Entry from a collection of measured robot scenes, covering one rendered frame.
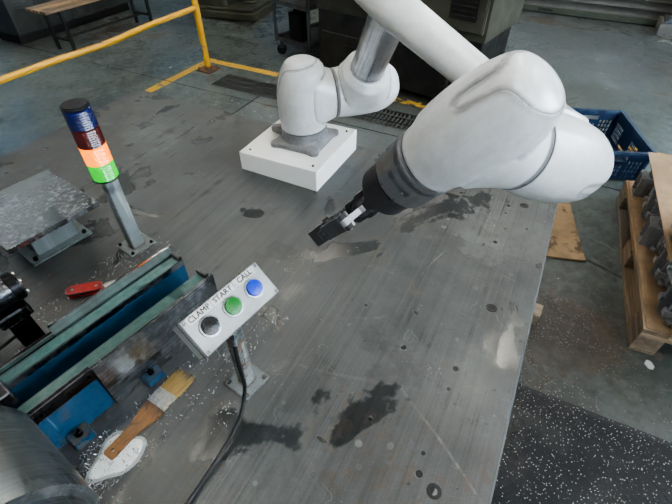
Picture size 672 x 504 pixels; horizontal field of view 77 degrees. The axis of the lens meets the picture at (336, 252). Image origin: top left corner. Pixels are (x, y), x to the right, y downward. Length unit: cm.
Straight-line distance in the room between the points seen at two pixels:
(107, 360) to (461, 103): 75
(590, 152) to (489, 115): 18
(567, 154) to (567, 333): 175
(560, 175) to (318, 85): 97
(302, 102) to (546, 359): 148
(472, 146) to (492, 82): 6
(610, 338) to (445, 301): 134
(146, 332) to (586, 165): 80
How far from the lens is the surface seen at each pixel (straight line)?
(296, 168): 140
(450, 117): 46
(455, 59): 69
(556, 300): 237
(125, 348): 93
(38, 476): 63
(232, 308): 73
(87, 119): 111
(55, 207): 137
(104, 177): 117
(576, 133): 57
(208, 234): 130
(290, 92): 139
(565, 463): 190
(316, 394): 93
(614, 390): 217
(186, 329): 71
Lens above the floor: 162
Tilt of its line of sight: 44 degrees down
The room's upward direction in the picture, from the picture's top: straight up
